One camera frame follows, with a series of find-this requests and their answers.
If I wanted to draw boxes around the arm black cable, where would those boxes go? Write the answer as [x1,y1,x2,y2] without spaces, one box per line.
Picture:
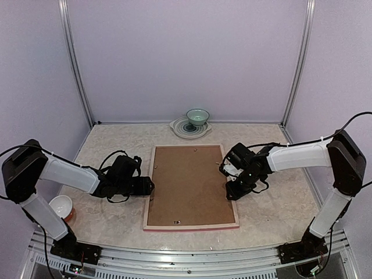
[248,111,372,187]
[0,144,128,201]

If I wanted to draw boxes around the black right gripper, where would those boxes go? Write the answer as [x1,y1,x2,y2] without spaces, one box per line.
[226,169,262,200]

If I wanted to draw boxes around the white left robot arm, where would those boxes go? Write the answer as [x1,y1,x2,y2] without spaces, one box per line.
[1,139,155,259]

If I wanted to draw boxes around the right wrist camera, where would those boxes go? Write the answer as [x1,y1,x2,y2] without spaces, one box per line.
[219,163,242,178]

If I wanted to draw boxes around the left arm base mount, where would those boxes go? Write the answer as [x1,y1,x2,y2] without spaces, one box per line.
[51,223,102,265]

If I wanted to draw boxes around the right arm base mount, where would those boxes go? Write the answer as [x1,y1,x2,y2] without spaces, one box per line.
[277,227,328,264]

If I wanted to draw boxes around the white plate green rings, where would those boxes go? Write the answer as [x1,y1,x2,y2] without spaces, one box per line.
[169,116,212,140]

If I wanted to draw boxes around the right aluminium corner post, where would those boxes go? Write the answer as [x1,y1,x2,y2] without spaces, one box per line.
[281,0,316,128]

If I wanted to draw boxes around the green ceramic bowl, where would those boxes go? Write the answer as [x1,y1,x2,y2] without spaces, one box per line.
[186,109,210,126]

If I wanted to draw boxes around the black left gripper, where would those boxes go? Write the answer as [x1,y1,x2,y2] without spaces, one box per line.
[116,177,155,196]

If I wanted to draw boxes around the aluminium corner post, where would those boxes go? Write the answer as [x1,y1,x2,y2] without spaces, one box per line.
[58,0,95,128]
[281,0,316,128]

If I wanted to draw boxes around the white bowl orange outside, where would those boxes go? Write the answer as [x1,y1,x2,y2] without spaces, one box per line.
[49,195,75,222]

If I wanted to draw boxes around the left aluminium corner post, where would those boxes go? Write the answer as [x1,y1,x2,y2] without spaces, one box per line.
[58,0,95,128]

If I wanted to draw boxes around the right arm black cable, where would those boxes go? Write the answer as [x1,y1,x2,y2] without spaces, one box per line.
[248,111,372,187]

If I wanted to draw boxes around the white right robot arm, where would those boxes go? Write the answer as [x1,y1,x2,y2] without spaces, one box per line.
[219,130,367,258]

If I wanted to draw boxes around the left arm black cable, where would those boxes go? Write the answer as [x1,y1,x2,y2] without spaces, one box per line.
[0,144,128,201]

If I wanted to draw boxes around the wooden picture frame red edge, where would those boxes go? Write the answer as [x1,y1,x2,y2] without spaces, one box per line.
[142,144,241,233]

